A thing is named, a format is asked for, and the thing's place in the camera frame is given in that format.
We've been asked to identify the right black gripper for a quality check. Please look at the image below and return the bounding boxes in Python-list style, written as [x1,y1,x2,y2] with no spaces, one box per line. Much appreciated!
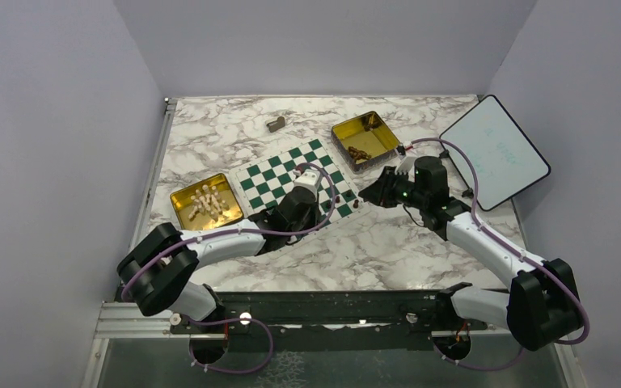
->
[360,165,428,210]

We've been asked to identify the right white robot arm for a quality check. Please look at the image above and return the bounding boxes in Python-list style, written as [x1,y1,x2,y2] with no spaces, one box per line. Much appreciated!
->
[358,157,588,351]

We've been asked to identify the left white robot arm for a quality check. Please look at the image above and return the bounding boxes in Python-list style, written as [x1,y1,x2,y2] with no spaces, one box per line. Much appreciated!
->
[116,187,320,332]

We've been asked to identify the green white chess board mat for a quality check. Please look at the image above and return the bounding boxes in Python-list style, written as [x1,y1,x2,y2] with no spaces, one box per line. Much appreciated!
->
[229,137,371,259]

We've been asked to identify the gold tin with dark pieces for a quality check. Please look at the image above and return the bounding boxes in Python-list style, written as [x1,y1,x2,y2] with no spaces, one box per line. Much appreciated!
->
[331,111,400,174]

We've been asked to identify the gold tin with white pieces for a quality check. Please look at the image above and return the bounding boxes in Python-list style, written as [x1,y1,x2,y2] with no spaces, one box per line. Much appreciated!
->
[170,173,244,231]

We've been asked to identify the white chess pieces pile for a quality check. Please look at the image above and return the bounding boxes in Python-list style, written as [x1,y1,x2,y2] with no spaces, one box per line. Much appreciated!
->
[188,184,230,221]

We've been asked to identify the small grey tan clip device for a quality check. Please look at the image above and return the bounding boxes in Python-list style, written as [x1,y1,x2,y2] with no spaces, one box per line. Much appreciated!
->
[265,116,286,133]

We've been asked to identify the small whiteboard tablet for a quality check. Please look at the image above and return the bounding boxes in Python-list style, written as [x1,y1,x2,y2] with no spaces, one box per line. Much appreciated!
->
[440,95,551,211]

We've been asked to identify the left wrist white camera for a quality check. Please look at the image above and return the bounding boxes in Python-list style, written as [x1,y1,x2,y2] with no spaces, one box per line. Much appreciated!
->
[294,168,323,194]

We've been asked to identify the wrist white camera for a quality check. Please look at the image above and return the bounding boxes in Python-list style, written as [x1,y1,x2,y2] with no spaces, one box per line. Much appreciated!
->
[294,168,323,194]
[395,154,417,177]

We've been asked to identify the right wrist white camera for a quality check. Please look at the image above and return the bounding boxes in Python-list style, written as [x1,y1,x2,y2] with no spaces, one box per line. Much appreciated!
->
[395,154,417,177]

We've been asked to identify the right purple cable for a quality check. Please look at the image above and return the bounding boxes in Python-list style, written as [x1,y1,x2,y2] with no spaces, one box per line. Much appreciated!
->
[399,137,591,372]

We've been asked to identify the purple cable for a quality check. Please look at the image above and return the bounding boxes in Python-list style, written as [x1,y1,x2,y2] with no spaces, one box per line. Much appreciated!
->
[399,137,591,372]
[120,162,338,375]

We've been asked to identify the black metal base frame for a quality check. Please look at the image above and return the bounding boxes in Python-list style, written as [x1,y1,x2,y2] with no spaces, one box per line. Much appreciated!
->
[95,289,526,355]

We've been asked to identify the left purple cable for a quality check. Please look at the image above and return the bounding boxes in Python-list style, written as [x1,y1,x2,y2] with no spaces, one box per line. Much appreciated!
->
[120,162,338,375]

